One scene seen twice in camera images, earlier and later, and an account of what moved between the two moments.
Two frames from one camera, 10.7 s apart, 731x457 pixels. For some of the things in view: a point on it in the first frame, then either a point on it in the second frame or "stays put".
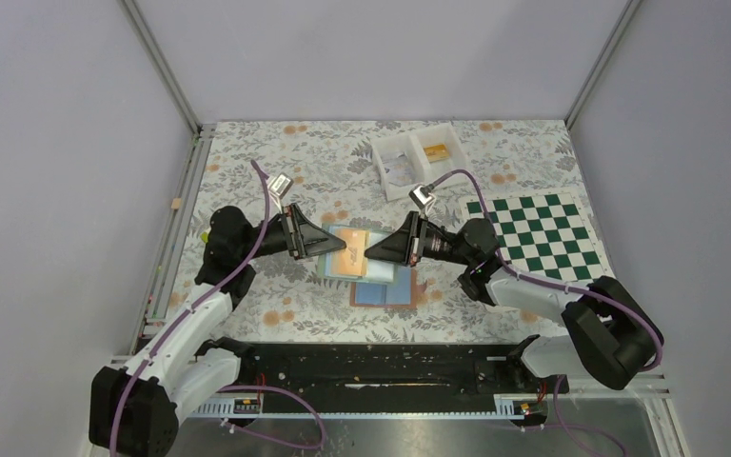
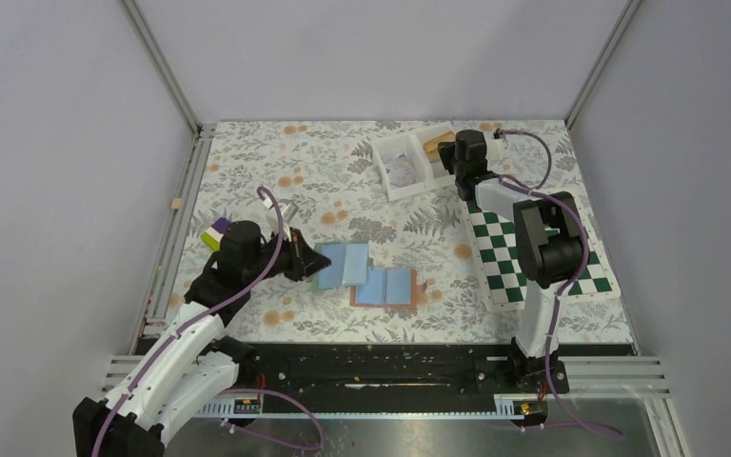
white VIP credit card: [400, 170] stays put
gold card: [351, 261] to [431, 147]
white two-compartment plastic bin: [409, 161] stays put
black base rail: [392, 370] stays put
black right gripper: [407, 245] to [446, 149]
